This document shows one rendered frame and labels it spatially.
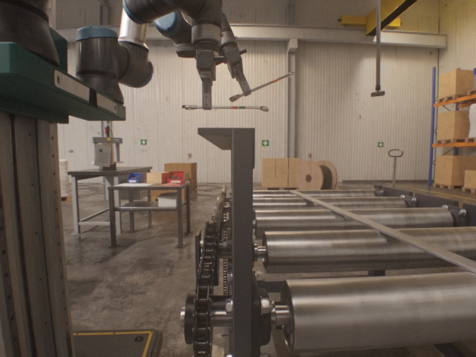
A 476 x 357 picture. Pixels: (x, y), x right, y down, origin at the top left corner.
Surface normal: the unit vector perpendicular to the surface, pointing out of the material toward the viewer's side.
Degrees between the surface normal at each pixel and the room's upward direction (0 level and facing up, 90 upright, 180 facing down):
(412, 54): 90
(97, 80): 70
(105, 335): 0
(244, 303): 90
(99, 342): 0
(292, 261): 93
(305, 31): 90
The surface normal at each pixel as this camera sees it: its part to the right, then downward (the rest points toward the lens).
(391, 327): 0.03, -0.06
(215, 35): 0.64, 0.07
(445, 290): 0.01, -0.81
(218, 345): 0.00, -1.00
